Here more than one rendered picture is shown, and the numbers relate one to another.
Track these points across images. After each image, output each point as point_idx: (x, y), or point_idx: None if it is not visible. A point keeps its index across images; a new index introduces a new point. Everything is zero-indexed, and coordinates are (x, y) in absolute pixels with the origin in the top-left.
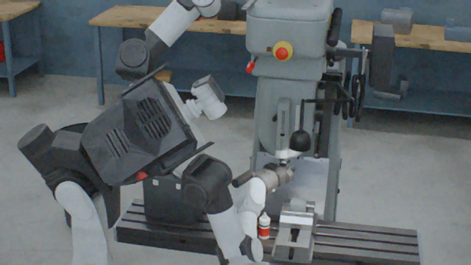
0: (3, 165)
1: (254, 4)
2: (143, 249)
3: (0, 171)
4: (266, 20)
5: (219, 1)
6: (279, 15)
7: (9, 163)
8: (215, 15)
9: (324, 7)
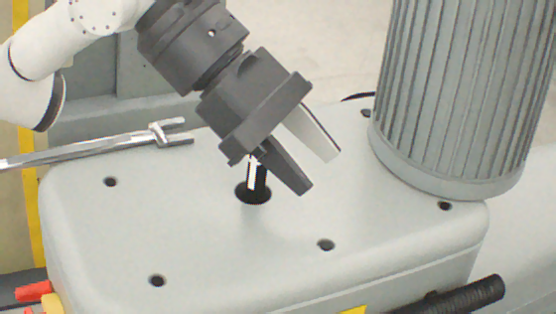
0: (357, 88)
1: (64, 164)
2: None
3: (346, 93)
4: (42, 226)
5: (32, 106)
6: (50, 236)
7: (369, 89)
8: (35, 130)
9: (165, 307)
